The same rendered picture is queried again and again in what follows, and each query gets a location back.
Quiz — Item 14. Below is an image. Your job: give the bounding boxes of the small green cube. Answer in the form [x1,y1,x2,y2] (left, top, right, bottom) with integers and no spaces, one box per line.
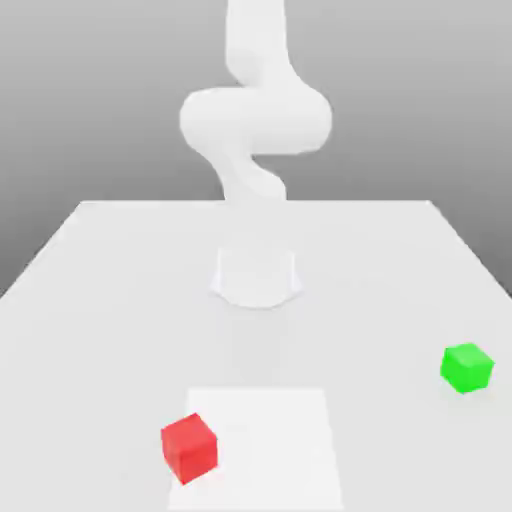
[439,342,496,396]

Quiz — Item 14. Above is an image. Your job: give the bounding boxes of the small red cube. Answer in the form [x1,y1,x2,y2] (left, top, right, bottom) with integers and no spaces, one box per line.
[160,412,220,487]

